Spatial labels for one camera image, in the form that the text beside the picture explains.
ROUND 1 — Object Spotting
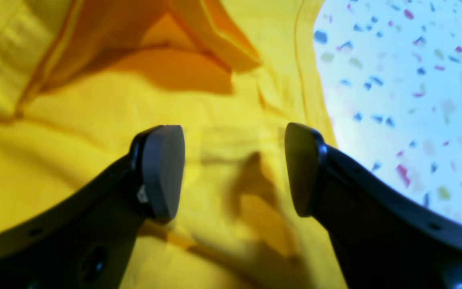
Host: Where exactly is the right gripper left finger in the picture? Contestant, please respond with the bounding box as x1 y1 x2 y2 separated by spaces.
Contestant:
0 126 185 289

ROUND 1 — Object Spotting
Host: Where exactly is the terrazzo patterned tablecloth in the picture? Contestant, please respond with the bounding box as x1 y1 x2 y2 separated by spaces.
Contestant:
313 0 462 224

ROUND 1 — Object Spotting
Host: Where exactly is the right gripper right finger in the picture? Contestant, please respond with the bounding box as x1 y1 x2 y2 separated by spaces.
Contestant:
284 123 462 289

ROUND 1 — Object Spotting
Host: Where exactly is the yellow T-shirt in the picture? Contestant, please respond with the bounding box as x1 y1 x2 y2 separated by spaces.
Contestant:
0 0 347 289

